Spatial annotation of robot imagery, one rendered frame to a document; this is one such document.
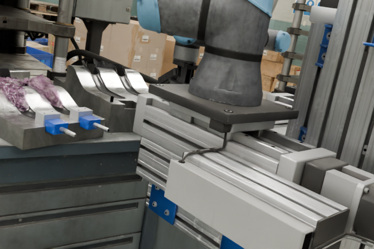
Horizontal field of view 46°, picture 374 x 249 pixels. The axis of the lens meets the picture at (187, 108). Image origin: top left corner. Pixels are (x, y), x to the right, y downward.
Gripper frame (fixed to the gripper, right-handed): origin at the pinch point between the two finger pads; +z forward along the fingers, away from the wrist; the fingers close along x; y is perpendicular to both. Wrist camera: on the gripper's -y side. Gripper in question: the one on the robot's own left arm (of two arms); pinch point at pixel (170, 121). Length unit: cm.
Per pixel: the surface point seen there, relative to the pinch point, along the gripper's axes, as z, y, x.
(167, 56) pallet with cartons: 33, -422, 209
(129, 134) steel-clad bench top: 4.6, -0.5, -13.1
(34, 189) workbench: 21.2, 0.0, -39.5
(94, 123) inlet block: -1.4, 8.0, -27.2
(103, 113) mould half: -0.3, -6.0, -20.1
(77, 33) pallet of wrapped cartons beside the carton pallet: 21, -460, 92
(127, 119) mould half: 0.4, -2.7, -13.6
